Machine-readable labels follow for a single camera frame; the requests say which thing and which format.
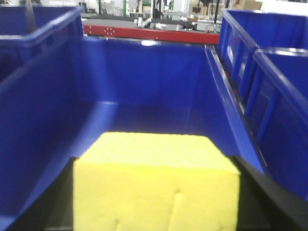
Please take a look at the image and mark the blue plastic bin centre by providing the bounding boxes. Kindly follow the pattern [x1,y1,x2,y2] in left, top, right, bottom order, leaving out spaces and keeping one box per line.
[0,37,264,231]

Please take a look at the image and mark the blue plastic bin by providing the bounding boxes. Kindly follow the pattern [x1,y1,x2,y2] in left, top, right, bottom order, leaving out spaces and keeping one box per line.
[0,37,264,231]
[217,10,308,199]
[0,4,84,79]

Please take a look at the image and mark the yellow foam block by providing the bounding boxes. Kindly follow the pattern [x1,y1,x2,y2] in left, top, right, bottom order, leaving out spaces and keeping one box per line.
[73,132,240,231]

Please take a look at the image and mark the blue plastic bin left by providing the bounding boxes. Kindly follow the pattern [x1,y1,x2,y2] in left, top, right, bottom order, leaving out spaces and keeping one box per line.
[0,4,84,79]

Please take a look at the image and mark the blue plastic bin right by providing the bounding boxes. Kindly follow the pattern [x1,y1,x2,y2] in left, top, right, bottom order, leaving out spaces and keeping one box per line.
[217,10,308,199]

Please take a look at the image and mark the red conveyor frame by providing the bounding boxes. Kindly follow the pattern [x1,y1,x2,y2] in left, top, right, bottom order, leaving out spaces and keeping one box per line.
[82,19,219,45]

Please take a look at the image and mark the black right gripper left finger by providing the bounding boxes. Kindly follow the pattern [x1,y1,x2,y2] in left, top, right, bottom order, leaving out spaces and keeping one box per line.
[7,158,75,231]

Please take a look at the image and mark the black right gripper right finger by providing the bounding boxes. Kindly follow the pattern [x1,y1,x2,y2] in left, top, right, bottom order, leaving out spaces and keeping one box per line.
[228,155,308,231]

